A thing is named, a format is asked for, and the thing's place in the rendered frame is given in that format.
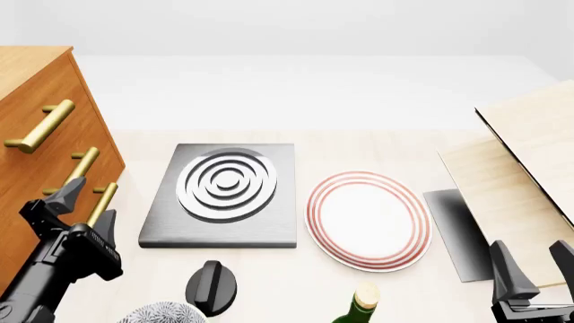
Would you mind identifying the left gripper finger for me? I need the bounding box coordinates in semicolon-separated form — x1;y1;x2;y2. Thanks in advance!
91;208;119;250
44;176;88;217

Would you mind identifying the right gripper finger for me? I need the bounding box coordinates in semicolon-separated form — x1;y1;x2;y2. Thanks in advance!
548;239;574;288
489;240;542;306

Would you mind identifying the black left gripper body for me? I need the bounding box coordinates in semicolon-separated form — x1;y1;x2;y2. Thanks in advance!
19;198;124;282

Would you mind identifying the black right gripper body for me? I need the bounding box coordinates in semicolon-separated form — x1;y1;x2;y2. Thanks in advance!
491;296;574;323

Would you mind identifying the wooden cabinet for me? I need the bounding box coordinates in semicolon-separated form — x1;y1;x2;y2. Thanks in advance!
0;46;127;294

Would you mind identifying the flat black stove plate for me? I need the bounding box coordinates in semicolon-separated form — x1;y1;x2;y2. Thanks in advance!
137;143;299;250

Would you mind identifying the pale wooden box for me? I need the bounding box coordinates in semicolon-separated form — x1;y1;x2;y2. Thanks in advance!
437;79;574;289

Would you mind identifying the patterned bowl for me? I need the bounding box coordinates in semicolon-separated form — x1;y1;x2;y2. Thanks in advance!
117;301;208;323

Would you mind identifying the round black stove knob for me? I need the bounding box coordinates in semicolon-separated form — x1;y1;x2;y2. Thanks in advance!
185;259;239;318

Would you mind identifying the green bottle with cork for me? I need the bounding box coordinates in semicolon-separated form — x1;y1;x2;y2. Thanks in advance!
331;281;382;323

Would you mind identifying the white plate with red rings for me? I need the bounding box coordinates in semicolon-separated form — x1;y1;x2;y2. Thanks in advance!
304;170;434;274

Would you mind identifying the short brass drawer handle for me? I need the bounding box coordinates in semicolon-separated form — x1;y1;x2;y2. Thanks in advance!
86;181;119;229

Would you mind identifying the medium brass drawer handle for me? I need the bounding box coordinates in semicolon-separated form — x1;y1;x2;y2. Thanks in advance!
42;146;100;196

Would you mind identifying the wooden drawer with medium handle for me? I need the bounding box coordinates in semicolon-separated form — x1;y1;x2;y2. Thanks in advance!
0;110;117;216

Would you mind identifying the wooden drawer with smallest handle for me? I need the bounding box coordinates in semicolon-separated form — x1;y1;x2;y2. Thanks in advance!
0;153;126;293

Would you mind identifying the long brass drawer handle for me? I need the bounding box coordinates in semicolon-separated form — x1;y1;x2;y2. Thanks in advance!
3;99;76;155

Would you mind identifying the wooden drawer with largest handle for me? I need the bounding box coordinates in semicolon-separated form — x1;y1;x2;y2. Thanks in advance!
0;53;100;159

